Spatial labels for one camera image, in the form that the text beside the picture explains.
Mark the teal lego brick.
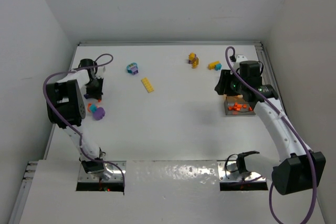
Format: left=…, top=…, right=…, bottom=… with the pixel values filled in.
left=87, top=103, right=98, bottom=113

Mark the orange lego brick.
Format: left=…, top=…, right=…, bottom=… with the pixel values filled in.
left=233, top=104, right=243, bottom=111

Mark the purple round lego block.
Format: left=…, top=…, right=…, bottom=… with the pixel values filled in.
left=92, top=107, right=106, bottom=121

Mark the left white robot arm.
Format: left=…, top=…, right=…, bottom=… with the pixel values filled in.
left=43, top=59, right=105, bottom=174

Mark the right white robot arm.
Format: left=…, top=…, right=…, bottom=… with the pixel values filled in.
left=215, top=60, right=326, bottom=195

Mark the yellow and teal lego block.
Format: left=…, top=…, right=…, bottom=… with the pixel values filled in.
left=208, top=61, right=222, bottom=71

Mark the grey clear plastic container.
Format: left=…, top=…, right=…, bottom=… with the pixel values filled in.
left=224, top=95, right=255, bottom=116

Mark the teal and purple lego cluster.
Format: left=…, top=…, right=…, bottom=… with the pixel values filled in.
left=126, top=62, right=139, bottom=75

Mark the yellow purple striped lego figure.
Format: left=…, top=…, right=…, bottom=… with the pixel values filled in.
left=188, top=52, right=199, bottom=69

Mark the yellow flat lego plate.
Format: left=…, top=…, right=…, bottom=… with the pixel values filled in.
left=141, top=78, right=154, bottom=93

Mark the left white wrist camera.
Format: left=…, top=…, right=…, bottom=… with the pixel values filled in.
left=97, top=67, right=106, bottom=78

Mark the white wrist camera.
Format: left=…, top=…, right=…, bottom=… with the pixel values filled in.
left=229, top=54, right=248, bottom=64
left=97, top=67, right=106, bottom=78

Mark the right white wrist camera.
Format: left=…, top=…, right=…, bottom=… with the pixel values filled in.
left=229, top=54, right=248, bottom=64

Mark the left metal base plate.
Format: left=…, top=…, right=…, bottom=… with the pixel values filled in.
left=77, top=161, right=126, bottom=183

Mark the metal base plate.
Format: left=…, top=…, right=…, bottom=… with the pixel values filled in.
left=77, top=161, right=126, bottom=183
left=217, top=160, right=266, bottom=183

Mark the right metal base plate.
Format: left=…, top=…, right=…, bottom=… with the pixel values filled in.
left=217, top=160, right=266, bottom=183

